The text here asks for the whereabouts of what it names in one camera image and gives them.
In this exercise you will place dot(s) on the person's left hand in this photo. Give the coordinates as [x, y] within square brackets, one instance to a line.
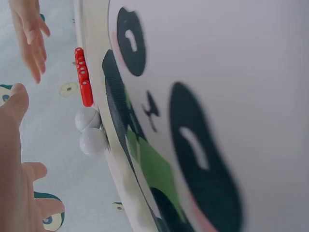
[12, 154]

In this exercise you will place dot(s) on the person's right hand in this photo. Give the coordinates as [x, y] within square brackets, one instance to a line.
[27, 21]

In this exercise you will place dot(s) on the person's right fingers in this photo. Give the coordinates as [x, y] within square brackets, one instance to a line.
[36, 53]

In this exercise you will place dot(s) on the white ball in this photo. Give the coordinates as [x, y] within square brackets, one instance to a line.
[93, 143]
[87, 120]

